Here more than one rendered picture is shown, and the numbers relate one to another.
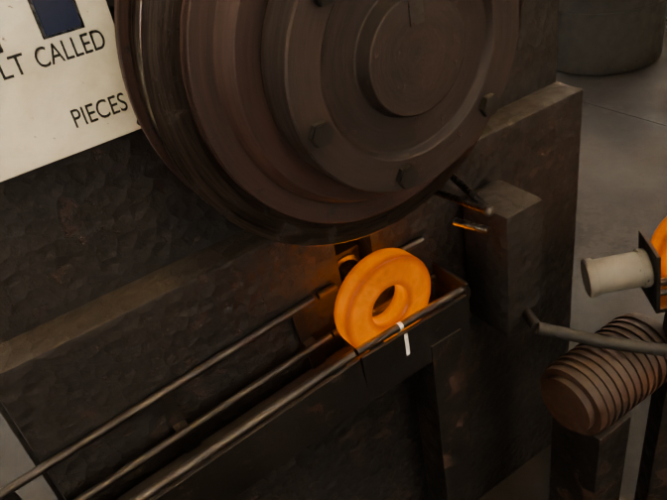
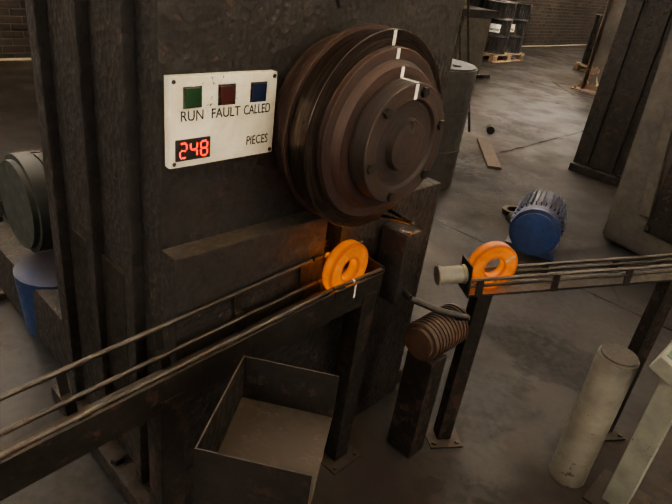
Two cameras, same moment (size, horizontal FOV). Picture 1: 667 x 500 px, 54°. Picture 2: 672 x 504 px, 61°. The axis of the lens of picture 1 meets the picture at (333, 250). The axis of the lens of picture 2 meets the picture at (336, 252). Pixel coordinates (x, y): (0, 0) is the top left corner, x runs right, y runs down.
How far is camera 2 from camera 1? 73 cm
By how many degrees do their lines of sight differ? 20
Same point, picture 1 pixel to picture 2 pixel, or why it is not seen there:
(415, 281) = (362, 259)
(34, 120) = (233, 137)
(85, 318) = (216, 242)
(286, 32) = (372, 125)
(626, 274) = (456, 274)
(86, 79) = (257, 124)
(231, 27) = (347, 118)
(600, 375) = (437, 327)
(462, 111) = (413, 174)
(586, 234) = not seen: hidden behind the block
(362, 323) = (337, 275)
